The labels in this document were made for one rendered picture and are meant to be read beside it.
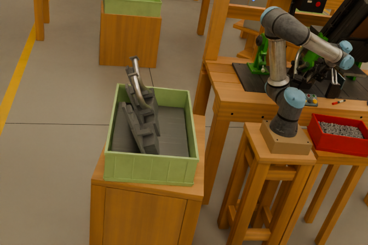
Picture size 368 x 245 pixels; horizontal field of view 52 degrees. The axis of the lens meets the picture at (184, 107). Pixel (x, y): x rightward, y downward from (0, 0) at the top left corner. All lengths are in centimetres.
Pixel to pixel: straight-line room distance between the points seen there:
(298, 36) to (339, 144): 76
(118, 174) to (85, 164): 132
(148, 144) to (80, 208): 108
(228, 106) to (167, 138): 52
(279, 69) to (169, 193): 85
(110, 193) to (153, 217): 25
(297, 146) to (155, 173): 77
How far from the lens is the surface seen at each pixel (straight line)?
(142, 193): 179
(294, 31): 180
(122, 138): 193
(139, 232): 199
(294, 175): 218
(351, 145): 234
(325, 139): 226
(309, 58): 265
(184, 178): 175
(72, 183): 290
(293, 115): 202
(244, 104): 233
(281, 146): 202
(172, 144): 193
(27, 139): 333
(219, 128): 240
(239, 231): 239
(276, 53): 197
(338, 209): 266
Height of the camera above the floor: 202
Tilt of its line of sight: 32 degrees down
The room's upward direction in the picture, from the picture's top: 10 degrees clockwise
